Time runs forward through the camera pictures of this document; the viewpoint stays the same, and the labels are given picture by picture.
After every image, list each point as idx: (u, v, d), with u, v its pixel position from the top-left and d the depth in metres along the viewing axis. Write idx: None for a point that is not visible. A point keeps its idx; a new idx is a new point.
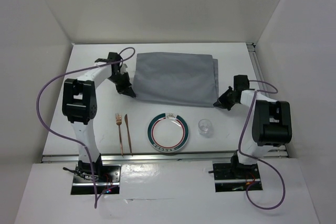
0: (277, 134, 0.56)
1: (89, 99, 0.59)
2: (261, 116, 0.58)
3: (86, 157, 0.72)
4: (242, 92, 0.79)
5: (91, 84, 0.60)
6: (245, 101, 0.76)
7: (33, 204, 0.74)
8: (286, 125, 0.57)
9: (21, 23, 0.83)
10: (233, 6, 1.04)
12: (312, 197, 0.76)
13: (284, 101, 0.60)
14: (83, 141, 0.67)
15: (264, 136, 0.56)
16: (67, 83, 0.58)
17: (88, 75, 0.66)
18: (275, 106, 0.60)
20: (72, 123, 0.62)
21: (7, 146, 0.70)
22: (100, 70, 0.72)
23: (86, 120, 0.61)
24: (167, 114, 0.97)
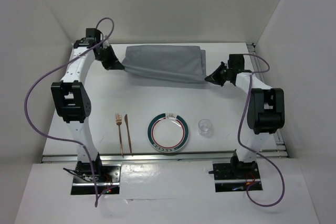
0: (271, 120, 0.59)
1: (81, 99, 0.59)
2: (256, 103, 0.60)
3: (84, 157, 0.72)
4: (238, 75, 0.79)
5: (79, 85, 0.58)
6: (241, 85, 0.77)
7: (33, 204, 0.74)
8: (279, 111, 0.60)
9: (21, 23, 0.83)
10: (233, 6, 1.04)
12: (312, 197, 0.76)
13: (279, 88, 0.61)
14: (80, 140, 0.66)
15: (259, 123, 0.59)
16: (54, 87, 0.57)
17: (73, 73, 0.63)
18: (270, 93, 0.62)
20: (68, 123, 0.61)
21: (8, 146, 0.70)
22: (82, 61, 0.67)
23: (83, 118, 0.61)
24: (167, 114, 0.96)
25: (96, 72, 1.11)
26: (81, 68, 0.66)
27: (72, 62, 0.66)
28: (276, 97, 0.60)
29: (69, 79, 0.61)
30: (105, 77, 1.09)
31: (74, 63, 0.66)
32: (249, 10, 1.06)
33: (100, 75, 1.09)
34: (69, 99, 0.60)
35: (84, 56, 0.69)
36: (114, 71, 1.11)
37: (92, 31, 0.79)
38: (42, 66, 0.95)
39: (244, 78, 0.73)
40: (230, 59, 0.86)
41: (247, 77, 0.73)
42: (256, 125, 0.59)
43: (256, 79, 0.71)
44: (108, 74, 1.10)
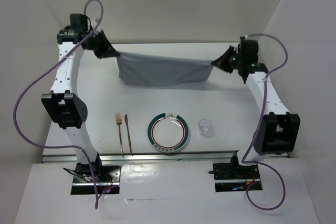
0: (280, 146, 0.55)
1: (76, 109, 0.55)
2: (267, 133, 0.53)
3: (84, 159, 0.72)
4: (249, 75, 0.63)
5: (72, 96, 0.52)
6: (251, 86, 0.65)
7: (33, 204, 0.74)
8: (291, 137, 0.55)
9: (21, 23, 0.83)
10: (233, 5, 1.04)
12: (312, 197, 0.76)
13: (296, 116, 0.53)
14: (79, 144, 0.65)
15: (266, 148, 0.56)
16: (45, 99, 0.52)
17: (63, 80, 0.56)
18: (284, 116, 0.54)
20: (64, 129, 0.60)
21: (8, 146, 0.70)
22: (70, 62, 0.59)
23: (79, 124, 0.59)
24: (167, 114, 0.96)
25: (96, 72, 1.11)
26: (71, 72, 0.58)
27: (60, 65, 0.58)
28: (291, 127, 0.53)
29: (60, 88, 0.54)
30: (105, 77, 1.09)
31: (62, 67, 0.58)
32: (249, 10, 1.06)
33: (100, 75, 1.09)
34: (62, 108, 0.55)
35: (71, 56, 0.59)
36: (114, 71, 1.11)
37: (78, 18, 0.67)
38: (42, 66, 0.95)
39: (256, 84, 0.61)
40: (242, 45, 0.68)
41: (261, 83, 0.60)
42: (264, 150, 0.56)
43: (272, 88, 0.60)
44: (107, 74, 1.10)
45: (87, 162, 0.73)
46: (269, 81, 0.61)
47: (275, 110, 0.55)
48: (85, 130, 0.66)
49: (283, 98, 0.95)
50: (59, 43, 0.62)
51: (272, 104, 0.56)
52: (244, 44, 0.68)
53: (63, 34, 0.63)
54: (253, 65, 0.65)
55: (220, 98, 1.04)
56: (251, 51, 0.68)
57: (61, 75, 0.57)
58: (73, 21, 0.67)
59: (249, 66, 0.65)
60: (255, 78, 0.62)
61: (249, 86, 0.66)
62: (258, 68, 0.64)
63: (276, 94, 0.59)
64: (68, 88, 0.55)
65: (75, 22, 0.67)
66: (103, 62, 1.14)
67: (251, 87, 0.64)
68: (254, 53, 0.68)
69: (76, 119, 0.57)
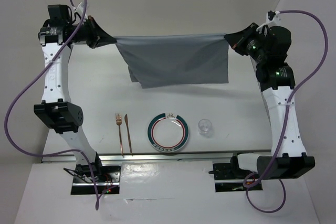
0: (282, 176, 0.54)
1: (72, 116, 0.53)
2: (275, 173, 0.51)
3: (83, 161, 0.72)
4: (269, 90, 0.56)
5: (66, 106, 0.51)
6: (269, 101, 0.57)
7: (32, 204, 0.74)
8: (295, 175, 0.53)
9: (21, 23, 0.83)
10: (233, 5, 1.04)
12: (312, 197, 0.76)
13: (312, 164, 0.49)
14: (77, 147, 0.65)
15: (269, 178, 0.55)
16: (40, 113, 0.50)
17: (53, 87, 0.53)
18: (298, 158, 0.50)
20: (61, 134, 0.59)
21: (8, 145, 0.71)
22: (59, 66, 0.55)
23: (76, 128, 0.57)
24: (167, 114, 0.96)
25: (96, 72, 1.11)
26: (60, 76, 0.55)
27: (48, 71, 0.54)
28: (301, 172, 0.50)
29: (51, 98, 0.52)
30: (105, 77, 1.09)
31: (50, 73, 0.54)
32: (249, 9, 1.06)
33: (100, 75, 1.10)
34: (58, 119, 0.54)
35: (58, 60, 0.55)
36: (114, 71, 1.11)
37: (56, 10, 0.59)
38: (42, 66, 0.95)
39: (276, 106, 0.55)
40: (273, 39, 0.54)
41: (281, 108, 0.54)
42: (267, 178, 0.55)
43: (293, 114, 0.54)
44: (107, 74, 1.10)
45: (87, 164, 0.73)
46: (292, 104, 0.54)
47: (290, 150, 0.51)
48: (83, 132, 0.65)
49: None
50: (41, 42, 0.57)
51: (289, 141, 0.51)
52: (274, 41, 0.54)
53: (45, 33, 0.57)
54: (278, 73, 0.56)
55: (220, 97, 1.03)
56: (279, 51, 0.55)
57: (51, 83, 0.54)
58: (52, 15, 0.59)
59: (272, 74, 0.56)
60: (277, 97, 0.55)
61: (266, 98, 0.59)
62: (283, 84, 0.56)
63: (296, 125, 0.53)
64: (61, 96, 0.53)
65: (54, 16, 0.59)
66: (102, 62, 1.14)
67: (268, 103, 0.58)
68: (282, 52, 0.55)
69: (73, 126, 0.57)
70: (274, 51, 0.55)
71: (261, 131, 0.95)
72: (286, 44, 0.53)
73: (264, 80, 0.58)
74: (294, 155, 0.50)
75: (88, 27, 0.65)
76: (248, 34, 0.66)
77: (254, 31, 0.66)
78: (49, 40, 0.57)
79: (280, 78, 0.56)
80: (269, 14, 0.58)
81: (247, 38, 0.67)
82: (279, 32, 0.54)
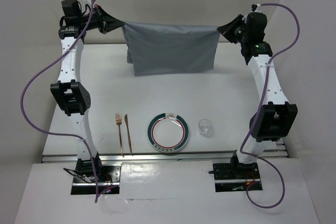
0: (273, 133, 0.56)
1: (82, 96, 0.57)
2: (263, 122, 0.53)
3: (85, 153, 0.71)
4: (252, 58, 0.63)
5: (78, 85, 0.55)
6: (253, 68, 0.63)
7: (32, 204, 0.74)
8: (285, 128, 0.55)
9: (21, 22, 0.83)
10: (233, 5, 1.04)
12: (312, 197, 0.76)
13: (292, 105, 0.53)
14: (81, 134, 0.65)
15: (260, 135, 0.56)
16: (54, 89, 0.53)
17: (68, 71, 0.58)
18: (282, 106, 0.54)
20: (69, 115, 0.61)
21: (9, 146, 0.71)
22: (74, 55, 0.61)
23: (84, 110, 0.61)
24: (167, 114, 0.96)
25: (97, 72, 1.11)
26: (75, 63, 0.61)
27: (64, 57, 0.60)
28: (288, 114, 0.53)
29: (65, 78, 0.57)
30: (105, 77, 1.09)
31: (66, 59, 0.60)
32: (249, 10, 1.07)
33: (101, 75, 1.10)
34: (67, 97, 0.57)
35: (74, 50, 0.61)
36: (113, 71, 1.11)
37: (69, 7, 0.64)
38: (42, 66, 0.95)
39: (259, 70, 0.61)
40: (251, 20, 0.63)
41: (263, 70, 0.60)
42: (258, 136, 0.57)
43: (273, 74, 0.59)
44: (107, 74, 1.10)
45: (88, 158, 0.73)
46: (271, 66, 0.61)
47: (275, 100, 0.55)
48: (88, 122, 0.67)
49: None
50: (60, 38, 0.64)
51: (272, 93, 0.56)
52: (252, 23, 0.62)
53: (64, 30, 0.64)
54: (258, 46, 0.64)
55: (220, 98, 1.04)
56: (258, 30, 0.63)
57: (66, 67, 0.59)
58: (66, 13, 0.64)
59: (253, 48, 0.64)
60: (259, 62, 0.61)
61: (250, 69, 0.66)
62: (262, 52, 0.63)
63: (277, 81, 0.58)
64: (74, 78, 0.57)
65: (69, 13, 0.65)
66: (103, 63, 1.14)
67: (252, 70, 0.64)
68: (261, 31, 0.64)
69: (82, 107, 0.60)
70: (254, 30, 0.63)
71: None
72: (261, 23, 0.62)
73: (247, 54, 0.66)
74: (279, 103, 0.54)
75: (95, 14, 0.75)
76: (235, 22, 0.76)
77: (241, 20, 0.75)
78: (66, 35, 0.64)
79: (260, 50, 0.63)
80: (252, 7, 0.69)
81: (234, 25, 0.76)
82: (256, 14, 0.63)
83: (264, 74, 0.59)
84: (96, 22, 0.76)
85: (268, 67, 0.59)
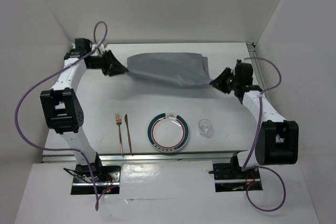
0: (283, 157, 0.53)
1: (73, 107, 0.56)
2: (269, 142, 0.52)
3: (83, 161, 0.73)
4: (245, 94, 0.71)
5: (70, 92, 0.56)
6: (248, 104, 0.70)
7: (32, 204, 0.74)
8: (292, 147, 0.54)
9: (21, 22, 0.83)
10: (233, 5, 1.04)
12: (312, 196, 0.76)
13: (292, 121, 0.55)
14: (77, 147, 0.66)
15: (269, 160, 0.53)
16: (44, 96, 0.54)
17: (64, 81, 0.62)
18: (283, 125, 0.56)
20: (61, 134, 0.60)
21: (8, 146, 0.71)
22: (73, 71, 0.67)
23: (76, 128, 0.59)
24: (167, 114, 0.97)
25: (97, 72, 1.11)
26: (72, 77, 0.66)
27: (63, 72, 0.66)
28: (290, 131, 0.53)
29: (60, 86, 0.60)
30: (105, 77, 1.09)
31: (65, 73, 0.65)
32: (249, 10, 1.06)
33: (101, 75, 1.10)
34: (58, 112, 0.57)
35: (75, 66, 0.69)
36: None
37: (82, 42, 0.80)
38: (42, 66, 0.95)
39: (252, 100, 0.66)
40: (239, 67, 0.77)
41: (255, 99, 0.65)
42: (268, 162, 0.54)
43: (266, 102, 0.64)
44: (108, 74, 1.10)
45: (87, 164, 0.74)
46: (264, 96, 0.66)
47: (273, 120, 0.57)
48: (84, 134, 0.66)
49: (283, 99, 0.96)
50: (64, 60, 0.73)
51: (270, 114, 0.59)
52: (240, 68, 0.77)
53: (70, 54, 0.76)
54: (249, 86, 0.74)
55: (220, 98, 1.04)
56: (246, 75, 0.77)
57: (63, 78, 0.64)
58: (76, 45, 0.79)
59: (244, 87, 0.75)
60: (250, 95, 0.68)
61: (247, 106, 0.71)
62: (254, 89, 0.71)
63: (272, 106, 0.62)
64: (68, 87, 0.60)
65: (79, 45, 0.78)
66: None
67: (248, 105, 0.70)
68: (250, 77, 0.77)
69: (73, 124, 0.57)
70: (243, 75, 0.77)
71: None
72: (248, 70, 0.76)
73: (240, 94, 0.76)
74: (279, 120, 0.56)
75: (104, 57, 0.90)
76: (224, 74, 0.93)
77: (229, 72, 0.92)
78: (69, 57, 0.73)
79: (251, 88, 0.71)
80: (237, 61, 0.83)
81: (224, 77, 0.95)
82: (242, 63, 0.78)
83: (256, 102, 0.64)
84: (102, 64, 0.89)
85: (260, 95, 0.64)
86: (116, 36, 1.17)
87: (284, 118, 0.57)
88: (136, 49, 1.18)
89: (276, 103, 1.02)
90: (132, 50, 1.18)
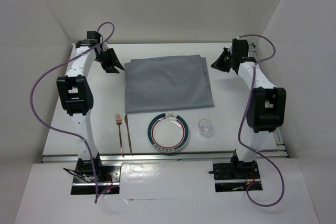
0: (271, 120, 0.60)
1: (85, 92, 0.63)
2: (257, 105, 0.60)
3: (85, 153, 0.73)
4: (240, 65, 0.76)
5: (83, 79, 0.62)
6: (243, 74, 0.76)
7: (32, 205, 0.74)
8: (280, 112, 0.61)
9: (21, 22, 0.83)
10: (233, 4, 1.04)
12: (311, 196, 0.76)
13: (281, 88, 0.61)
14: (82, 134, 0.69)
15: (259, 123, 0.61)
16: (60, 82, 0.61)
17: (76, 68, 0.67)
18: (272, 92, 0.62)
20: (71, 115, 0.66)
21: (8, 145, 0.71)
22: (84, 57, 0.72)
23: (86, 110, 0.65)
24: (167, 114, 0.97)
25: (97, 72, 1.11)
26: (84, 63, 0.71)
27: (76, 59, 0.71)
28: (277, 96, 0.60)
29: (73, 73, 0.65)
30: (105, 77, 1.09)
31: (77, 61, 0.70)
32: (249, 9, 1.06)
33: (101, 75, 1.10)
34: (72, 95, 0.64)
35: (86, 54, 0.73)
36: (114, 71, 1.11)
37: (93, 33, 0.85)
38: (42, 65, 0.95)
39: (247, 71, 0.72)
40: (234, 44, 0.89)
41: (250, 69, 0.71)
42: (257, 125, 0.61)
43: (260, 71, 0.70)
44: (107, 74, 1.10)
45: (88, 159, 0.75)
46: (258, 67, 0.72)
47: (264, 86, 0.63)
48: (91, 124, 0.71)
49: (284, 99, 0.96)
50: (76, 46, 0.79)
51: (261, 82, 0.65)
52: (235, 44, 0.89)
53: (81, 42, 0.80)
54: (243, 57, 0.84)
55: (220, 98, 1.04)
56: (241, 48, 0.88)
57: (75, 65, 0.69)
58: (88, 36, 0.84)
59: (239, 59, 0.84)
60: (246, 66, 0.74)
61: (242, 75, 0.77)
62: (249, 61, 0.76)
63: (264, 75, 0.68)
64: (80, 74, 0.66)
65: (90, 36, 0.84)
66: None
67: (243, 75, 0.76)
68: (244, 50, 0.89)
69: (85, 106, 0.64)
70: (239, 49, 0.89)
71: None
72: (242, 43, 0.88)
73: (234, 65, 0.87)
74: (269, 87, 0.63)
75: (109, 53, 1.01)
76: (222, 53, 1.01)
77: (226, 51, 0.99)
78: (81, 45, 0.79)
79: (246, 60, 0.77)
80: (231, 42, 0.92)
81: (222, 56, 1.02)
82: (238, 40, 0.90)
83: (251, 73, 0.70)
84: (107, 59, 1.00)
85: (254, 66, 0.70)
86: (116, 35, 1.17)
87: (273, 86, 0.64)
88: (135, 49, 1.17)
89: None
90: (131, 50, 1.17)
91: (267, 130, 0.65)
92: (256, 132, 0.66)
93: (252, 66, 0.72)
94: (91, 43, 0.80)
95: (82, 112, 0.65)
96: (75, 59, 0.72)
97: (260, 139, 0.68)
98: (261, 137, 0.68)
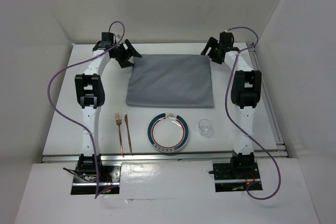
0: (250, 96, 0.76)
1: (98, 88, 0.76)
2: (238, 85, 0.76)
3: (88, 149, 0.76)
4: (226, 54, 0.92)
5: (97, 77, 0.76)
6: (229, 63, 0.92)
7: (32, 205, 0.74)
8: (256, 89, 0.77)
9: (20, 22, 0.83)
10: (233, 4, 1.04)
12: (311, 196, 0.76)
13: (257, 70, 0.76)
14: (88, 127, 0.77)
15: (240, 99, 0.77)
16: (78, 79, 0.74)
17: (93, 68, 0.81)
18: (251, 74, 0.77)
20: (83, 108, 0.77)
21: (8, 145, 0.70)
22: (101, 59, 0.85)
23: (97, 105, 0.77)
24: (167, 114, 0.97)
25: None
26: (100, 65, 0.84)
27: (93, 60, 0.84)
28: (255, 77, 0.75)
29: (90, 73, 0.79)
30: (105, 77, 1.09)
31: (93, 61, 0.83)
32: (250, 9, 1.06)
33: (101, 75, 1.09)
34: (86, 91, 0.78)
35: (102, 56, 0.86)
36: (114, 71, 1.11)
37: (106, 34, 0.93)
38: (43, 65, 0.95)
39: (231, 57, 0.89)
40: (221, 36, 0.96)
41: (233, 56, 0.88)
42: (239, 100, 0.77)
43: (240, 59, 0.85)
44: (108, 75, 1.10)
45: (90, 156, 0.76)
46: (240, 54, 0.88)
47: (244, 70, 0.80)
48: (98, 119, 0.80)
49: (284, 99, 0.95)
50: (94, 51, 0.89)
51: (242, 66, 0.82)
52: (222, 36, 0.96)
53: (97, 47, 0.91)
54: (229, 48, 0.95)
55: (220, 98, 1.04)
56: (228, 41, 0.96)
57: (92, 65, 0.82)
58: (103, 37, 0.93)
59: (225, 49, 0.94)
60: (231, 55, 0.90)
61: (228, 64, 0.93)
62: (233, 50, 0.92)
63: (244, 61, 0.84)
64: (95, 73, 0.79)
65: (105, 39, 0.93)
66: None
67: (229, 64, 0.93)
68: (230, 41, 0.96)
69: (97, 100, 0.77)
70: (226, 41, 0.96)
71: (260, 131, 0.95)
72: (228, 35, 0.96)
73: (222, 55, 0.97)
74: (248, 70, 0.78)
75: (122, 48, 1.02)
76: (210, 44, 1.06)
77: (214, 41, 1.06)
78: (98, 49, 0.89)
79: (230, 49, 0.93)
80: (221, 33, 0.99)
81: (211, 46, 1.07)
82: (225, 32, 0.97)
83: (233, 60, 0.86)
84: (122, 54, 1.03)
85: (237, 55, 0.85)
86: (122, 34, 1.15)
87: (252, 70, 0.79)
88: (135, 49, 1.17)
89: (276, 103, 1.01)
90: None
91: (251, 106, 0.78)
92: (242, 109, 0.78)
93: (236, 54, 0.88)
94: (106, 47, 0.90)
95: (94, 105, 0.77)
96: (92, 60, 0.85)
97: (248, 117, 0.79)
98: (248, 116, 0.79)
